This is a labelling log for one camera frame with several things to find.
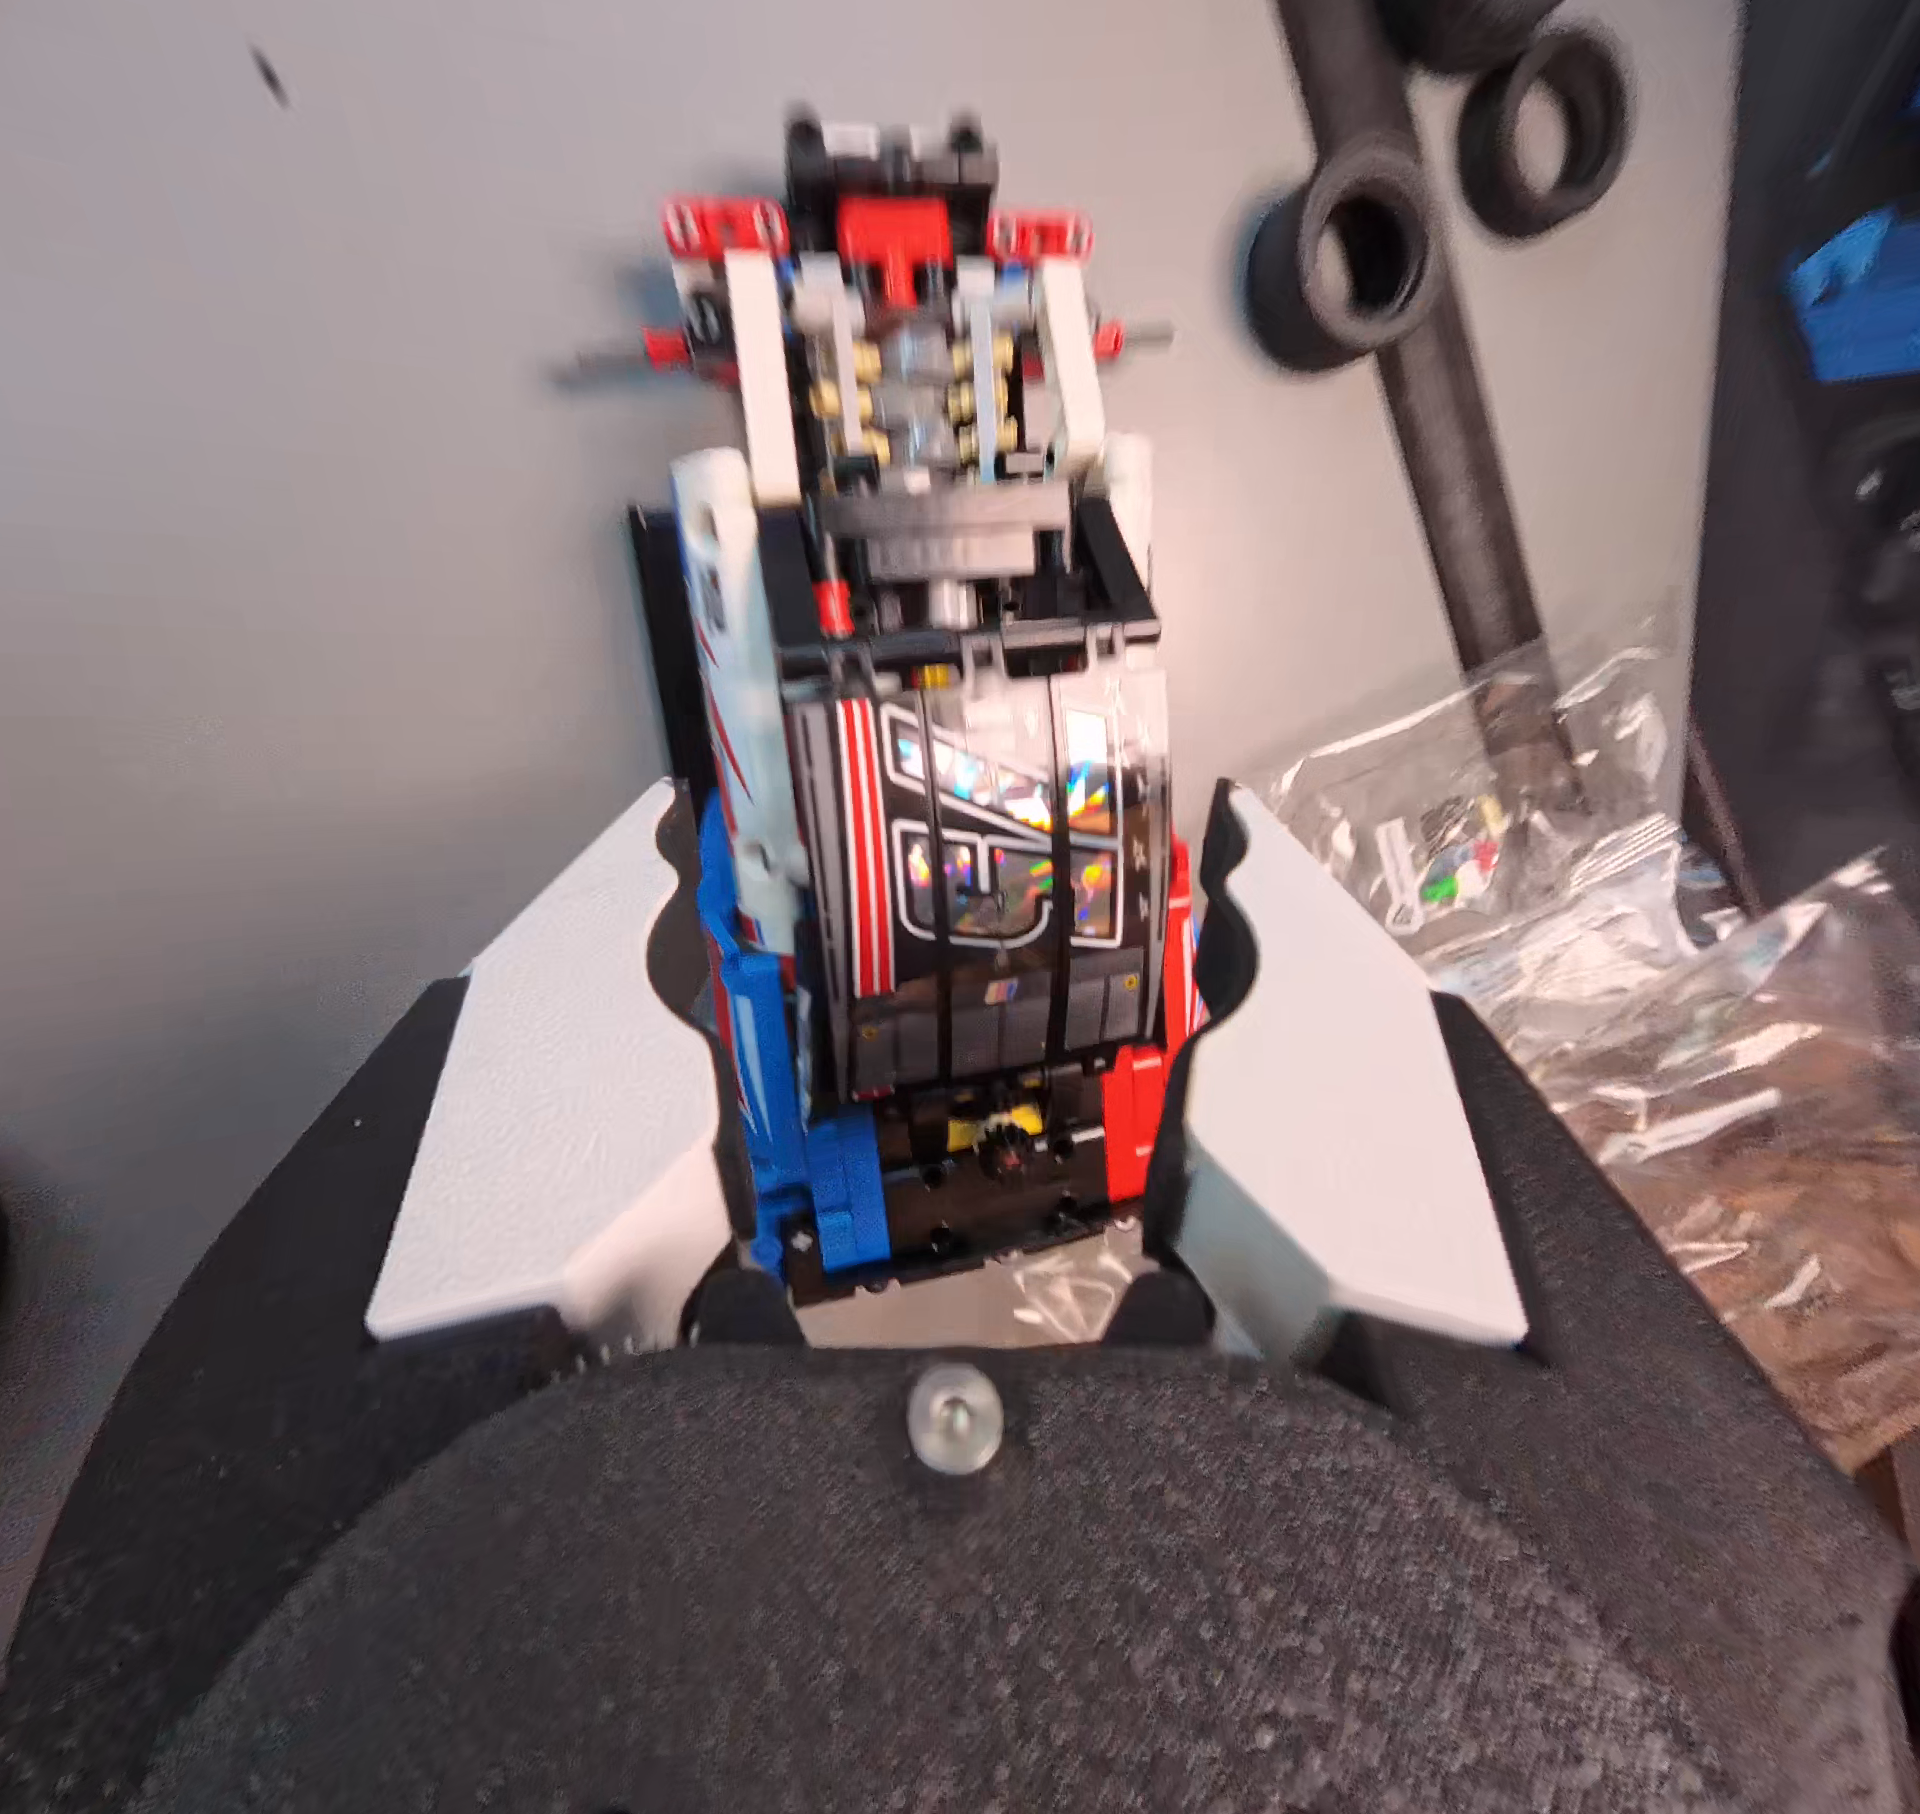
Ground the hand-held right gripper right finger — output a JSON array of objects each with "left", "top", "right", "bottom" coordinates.
[{"left": 1143, "top": 778, "right": 1533, "bottom": 1359}]

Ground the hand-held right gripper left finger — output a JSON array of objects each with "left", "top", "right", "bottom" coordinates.
[{"left": 365, "top": 777, "right": 761, "bottom": 1348}]

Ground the black lego set box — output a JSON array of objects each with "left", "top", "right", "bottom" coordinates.
[{"left": 1679, "top": 0, "right": 1920, "bottom": 915}]

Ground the partly built lego race car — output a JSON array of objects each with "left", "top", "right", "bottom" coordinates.
[{"left": 554, "top": 110, "right": 1201, "bottom": 1306}]

